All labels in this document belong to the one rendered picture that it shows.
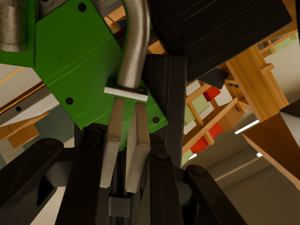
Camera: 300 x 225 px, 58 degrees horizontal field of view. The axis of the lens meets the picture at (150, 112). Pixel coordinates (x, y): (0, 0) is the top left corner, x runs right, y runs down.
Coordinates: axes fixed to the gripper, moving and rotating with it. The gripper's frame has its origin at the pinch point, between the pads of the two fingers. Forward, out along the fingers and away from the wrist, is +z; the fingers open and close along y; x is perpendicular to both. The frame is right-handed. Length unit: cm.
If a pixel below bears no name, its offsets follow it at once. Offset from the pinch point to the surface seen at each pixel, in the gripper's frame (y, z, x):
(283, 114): 24.6, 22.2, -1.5
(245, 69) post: 47, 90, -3
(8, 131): -217, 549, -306
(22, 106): -17.4, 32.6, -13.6
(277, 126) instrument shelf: 47, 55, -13
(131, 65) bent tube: 0.0, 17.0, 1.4
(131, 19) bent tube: -1.1, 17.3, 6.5
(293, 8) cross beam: 34, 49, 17
